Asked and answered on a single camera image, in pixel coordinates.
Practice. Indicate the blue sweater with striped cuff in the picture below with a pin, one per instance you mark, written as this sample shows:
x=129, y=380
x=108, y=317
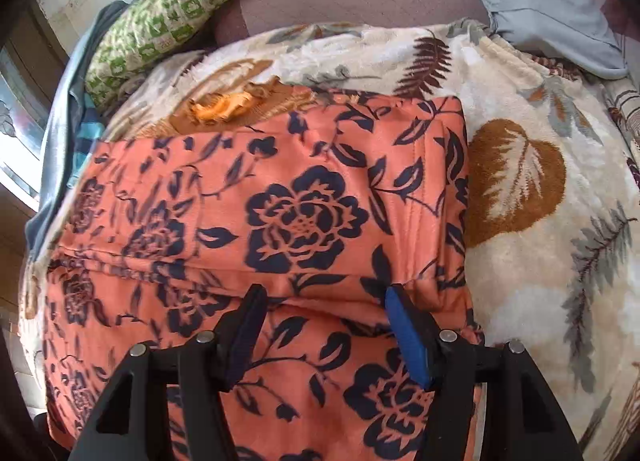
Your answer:
x=66, y=113

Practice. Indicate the orange floral garment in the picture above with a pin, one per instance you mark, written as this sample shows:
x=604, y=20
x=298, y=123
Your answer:
x=325, y=207

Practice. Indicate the leaf pattern fleece blanket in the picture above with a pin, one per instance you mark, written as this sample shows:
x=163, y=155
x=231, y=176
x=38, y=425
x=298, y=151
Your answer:
x=552, y=224

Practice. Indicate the green checkered pillow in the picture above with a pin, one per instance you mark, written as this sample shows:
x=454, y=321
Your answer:
x=143, y=34

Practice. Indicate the grey blue pillow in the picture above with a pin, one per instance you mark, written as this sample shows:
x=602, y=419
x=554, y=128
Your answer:
x=574, y=30

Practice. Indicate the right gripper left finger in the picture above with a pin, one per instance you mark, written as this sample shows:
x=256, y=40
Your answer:
x=131, y=419

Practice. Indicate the stained glass window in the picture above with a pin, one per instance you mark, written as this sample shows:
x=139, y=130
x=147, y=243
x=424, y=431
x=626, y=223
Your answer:
x=23, y=121

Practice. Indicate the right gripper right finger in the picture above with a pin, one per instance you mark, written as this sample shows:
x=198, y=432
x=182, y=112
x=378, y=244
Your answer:
x=523, y=420

